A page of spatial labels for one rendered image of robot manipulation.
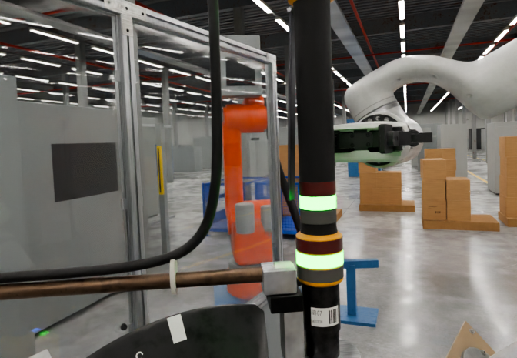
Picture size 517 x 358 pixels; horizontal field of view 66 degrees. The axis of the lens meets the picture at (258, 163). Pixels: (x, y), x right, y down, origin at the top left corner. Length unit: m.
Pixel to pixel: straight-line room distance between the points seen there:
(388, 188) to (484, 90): 8.95
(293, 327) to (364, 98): 0.41
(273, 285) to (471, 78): 0.43
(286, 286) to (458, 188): 7.56
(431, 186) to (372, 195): 2.09
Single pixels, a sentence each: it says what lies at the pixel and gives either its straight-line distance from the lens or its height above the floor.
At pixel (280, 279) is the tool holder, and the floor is 1.53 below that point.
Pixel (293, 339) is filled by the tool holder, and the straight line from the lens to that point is 0.40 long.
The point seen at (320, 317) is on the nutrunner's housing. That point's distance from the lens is 0.39.
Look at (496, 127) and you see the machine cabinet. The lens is 12.43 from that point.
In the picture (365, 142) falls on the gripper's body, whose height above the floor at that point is 1.65.
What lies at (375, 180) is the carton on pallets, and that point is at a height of 0.69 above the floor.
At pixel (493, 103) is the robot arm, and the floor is 1.70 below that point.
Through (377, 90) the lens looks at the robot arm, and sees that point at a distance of 0.68.
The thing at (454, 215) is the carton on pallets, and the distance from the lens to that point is 7.96.
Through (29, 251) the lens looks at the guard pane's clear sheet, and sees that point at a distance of 1.01.
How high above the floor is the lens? 1.66
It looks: 3 degrees down
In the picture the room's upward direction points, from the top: 2 degrees counter-clockwise
